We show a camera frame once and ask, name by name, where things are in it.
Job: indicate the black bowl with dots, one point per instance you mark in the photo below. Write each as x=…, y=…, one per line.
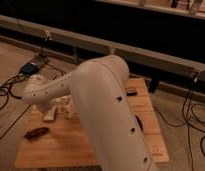
x=139, y=122

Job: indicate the white salt shaker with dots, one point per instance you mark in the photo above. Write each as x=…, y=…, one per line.
x=68, y=106

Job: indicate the dark brown rectangular block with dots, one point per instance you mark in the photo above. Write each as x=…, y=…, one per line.
x=131, y=91

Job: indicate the wooden table board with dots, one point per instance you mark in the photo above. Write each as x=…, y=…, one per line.
x=66, y=145

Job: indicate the white sponge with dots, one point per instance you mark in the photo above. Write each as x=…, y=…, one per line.
x=50, y=114

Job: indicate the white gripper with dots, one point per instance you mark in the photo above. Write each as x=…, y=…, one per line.
x=48, y=106

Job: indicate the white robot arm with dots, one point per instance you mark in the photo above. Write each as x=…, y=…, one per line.
x=97, y=90

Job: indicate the long wooden beam rail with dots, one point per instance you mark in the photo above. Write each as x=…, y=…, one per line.
x=145, y=57

